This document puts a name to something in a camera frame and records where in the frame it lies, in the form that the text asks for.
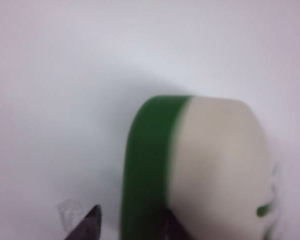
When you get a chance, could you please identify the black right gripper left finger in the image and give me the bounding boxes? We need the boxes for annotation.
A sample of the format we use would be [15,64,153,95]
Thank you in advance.
[63,204,103,240]

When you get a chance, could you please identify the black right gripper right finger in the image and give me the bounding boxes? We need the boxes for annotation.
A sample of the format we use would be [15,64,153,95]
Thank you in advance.
[164,206,194,240]

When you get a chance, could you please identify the white and green foam mahjong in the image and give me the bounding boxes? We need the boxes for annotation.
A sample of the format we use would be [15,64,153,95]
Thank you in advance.
[118,94,284,240]

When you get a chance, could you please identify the clear plastic scrap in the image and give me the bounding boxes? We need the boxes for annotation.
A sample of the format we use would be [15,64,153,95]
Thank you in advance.
[55,198,84,226]

